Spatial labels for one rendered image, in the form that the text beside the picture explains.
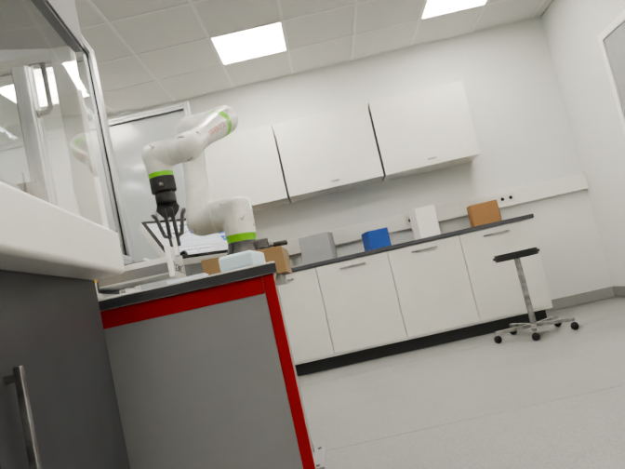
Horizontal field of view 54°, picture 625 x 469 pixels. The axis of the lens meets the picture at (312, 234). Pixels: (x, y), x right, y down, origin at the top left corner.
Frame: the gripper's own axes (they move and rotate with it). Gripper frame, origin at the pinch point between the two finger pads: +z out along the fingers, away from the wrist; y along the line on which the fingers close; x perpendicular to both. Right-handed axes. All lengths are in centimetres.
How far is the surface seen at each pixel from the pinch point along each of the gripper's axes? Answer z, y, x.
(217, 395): 47, 12, -68
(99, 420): 43, -9, -94
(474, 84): -134, 267, 340
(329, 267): 10, 82, 288
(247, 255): 14, 27, -66
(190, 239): -13, -5, 91
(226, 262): 15, 21, -64
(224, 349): 36, 16, -68
